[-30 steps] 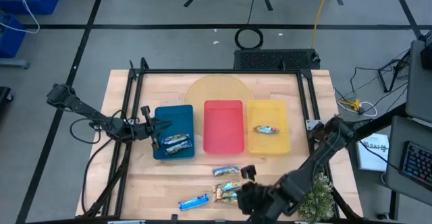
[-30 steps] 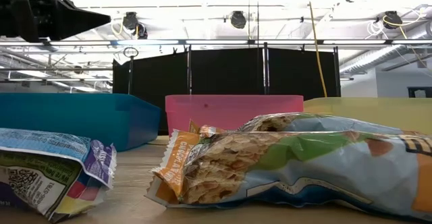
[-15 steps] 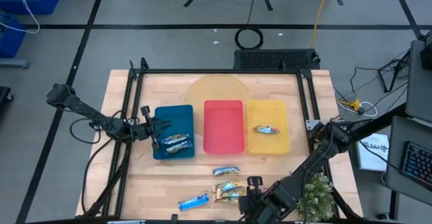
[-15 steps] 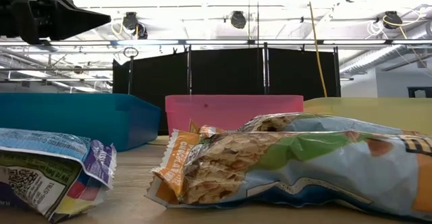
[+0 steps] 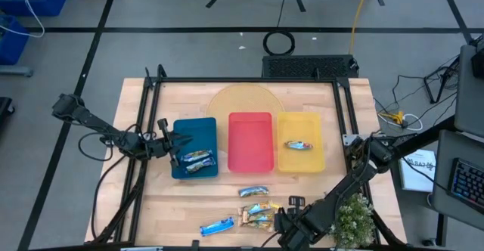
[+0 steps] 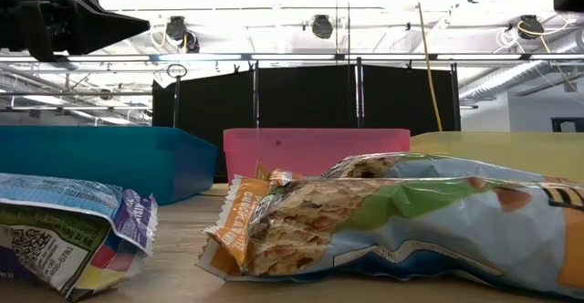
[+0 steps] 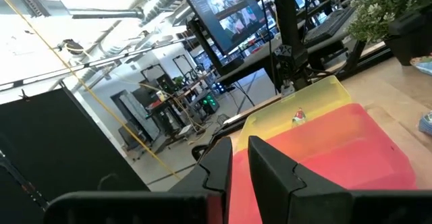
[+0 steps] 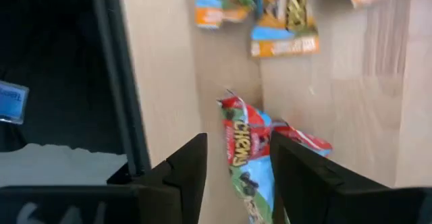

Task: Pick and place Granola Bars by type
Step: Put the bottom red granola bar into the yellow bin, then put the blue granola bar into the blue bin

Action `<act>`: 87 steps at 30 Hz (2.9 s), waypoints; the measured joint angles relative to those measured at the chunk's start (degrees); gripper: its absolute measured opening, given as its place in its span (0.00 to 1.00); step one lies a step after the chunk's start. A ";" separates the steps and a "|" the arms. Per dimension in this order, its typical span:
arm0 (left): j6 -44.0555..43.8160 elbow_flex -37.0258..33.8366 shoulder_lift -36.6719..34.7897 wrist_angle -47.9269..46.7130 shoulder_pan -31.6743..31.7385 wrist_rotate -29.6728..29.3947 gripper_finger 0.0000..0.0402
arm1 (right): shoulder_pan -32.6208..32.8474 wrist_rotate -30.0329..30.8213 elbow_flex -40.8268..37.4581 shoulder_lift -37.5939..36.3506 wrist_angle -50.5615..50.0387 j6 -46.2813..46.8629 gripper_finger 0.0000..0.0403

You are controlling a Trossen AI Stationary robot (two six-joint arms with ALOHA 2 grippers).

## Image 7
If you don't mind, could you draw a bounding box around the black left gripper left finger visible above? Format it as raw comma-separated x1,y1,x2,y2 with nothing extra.
43,136,234,224

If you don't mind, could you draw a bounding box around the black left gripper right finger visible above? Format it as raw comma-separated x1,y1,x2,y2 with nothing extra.
248,135,432,224

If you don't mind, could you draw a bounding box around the red and blue granola bar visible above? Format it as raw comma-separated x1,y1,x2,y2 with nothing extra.
291,107,307,127
409,54,432,77

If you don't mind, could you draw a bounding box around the blue wrapped granola bar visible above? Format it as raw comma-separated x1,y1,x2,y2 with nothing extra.
418,110,432,137

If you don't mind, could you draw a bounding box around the computer tower with green lights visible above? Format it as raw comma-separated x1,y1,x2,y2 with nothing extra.
201,93,221,116

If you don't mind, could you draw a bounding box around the pink translucent plastic bin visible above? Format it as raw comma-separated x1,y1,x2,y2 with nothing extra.
228,103,419,224

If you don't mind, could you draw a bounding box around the yellow translucent plastic bin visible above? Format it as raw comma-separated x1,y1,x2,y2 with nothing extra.
235,75,352,152

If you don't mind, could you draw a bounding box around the black monitor desk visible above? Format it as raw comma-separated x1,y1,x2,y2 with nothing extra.
215,31,360,87

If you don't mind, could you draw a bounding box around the black partition panel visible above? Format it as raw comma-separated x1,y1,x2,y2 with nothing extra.
0,86,150,224

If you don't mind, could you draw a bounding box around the black computer monitor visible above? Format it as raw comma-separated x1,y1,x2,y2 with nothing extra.
180,0,271,55

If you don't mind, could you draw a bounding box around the black keyboard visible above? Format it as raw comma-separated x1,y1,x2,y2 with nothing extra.
302,5,356,45

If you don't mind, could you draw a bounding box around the potted plant in black pot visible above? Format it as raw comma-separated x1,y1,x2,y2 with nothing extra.
346,0,432,67

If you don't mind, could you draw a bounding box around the yellow cable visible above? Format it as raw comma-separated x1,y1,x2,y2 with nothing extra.
0,0,182,180

